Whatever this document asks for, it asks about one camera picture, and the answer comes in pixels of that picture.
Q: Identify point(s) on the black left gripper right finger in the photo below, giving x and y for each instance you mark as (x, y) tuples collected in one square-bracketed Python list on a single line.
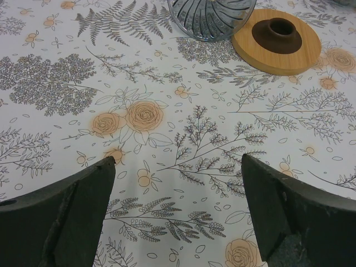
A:
[(297, 224)]

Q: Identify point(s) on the clear ribbed glass dripper cone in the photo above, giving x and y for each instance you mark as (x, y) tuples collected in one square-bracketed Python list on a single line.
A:
[(211, 20)]

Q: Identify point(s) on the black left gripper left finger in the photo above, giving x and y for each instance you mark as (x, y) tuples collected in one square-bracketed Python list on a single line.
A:
[(59, 224)]

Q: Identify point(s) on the floral patterned table mat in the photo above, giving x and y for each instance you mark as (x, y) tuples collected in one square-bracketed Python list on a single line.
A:
[(84, 80)]

